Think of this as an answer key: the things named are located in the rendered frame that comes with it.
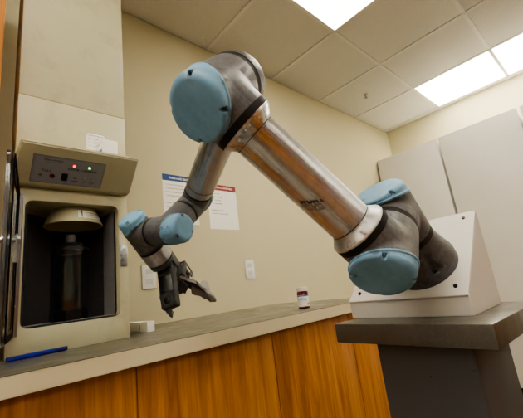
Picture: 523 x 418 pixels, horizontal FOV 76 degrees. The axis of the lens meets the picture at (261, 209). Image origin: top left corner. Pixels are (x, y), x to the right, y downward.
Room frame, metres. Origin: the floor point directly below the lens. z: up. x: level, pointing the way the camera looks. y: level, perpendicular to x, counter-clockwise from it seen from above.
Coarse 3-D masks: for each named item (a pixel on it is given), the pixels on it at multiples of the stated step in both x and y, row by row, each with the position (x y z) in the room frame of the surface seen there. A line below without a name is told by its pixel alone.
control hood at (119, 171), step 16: (32, 144) 0.83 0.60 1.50; (48, 144) 0.85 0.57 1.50; (96, 160) 0.95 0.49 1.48; (112, 160) 0.98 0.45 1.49; (128, 160) 1.01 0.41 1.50; (112, 176) 1.01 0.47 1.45; (128, 176) 1.04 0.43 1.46; (96, 192) 1.04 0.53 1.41; (112, 192) 1.06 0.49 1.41; (128, 192) 1.09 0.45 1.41
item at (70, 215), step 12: (48, 216) 1.03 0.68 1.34; (60, 216) 1.00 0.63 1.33; (72, 216) 1.01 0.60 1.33; (84, 216) 1.03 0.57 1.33; (96, 216) 1.08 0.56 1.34; (48, 228) 1.08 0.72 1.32; (60, 228) 1.12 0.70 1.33; (72, 228) 1.15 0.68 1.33; (84, 228) 1.16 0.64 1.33; (96, 228) 1.16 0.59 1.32
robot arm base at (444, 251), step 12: (432, 228) 0.72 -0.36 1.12; (432, 240) 0.71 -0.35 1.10; (444, 240) 0.74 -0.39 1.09; (420, 252) 0.71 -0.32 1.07; (432, 252) 0.71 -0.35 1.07; (444, 252) 0.72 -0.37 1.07; (456, 252) 0.75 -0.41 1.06; (420, 264) 0.72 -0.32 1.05; (432, 264) 0.73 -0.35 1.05; (444, 264) 0.72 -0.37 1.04; (456, 264) 0.73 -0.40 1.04; (420, 276) 0.73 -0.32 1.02; (432, 276) 0.73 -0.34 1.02; (444, 276) 0.73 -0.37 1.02; (420, 288) 0.75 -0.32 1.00
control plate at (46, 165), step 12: (36, 156) 0.85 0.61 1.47; (48, 156) 0.87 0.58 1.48; (36, 168) 0.87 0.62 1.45; (48, 168) 0.89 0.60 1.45; (60, 168) 0.91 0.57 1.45; (72, 168) 0.93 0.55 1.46; (84, 168) 0.95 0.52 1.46; (96, 168) 0.97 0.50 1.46; (36, 180) 0.90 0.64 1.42; (48, 180) 0.91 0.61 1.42; (60, 180) 0.93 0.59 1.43; (72, 180) 0.95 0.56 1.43; (84, 180) 0.97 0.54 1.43; (96, 180) 0.99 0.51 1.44
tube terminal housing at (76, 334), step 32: (32, 96) 0.91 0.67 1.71; (32, 128) 0.92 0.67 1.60; (64, 128) 0.98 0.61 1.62; (96, 128) 1.04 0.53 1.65; (32, 192) 0.92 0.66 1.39; (64, 192) 0.98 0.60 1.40; (128, 288) 1.11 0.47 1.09; (96, 320) 1.04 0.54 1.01; (128, 320) 1.11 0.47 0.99; (0, 352) 0.95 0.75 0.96
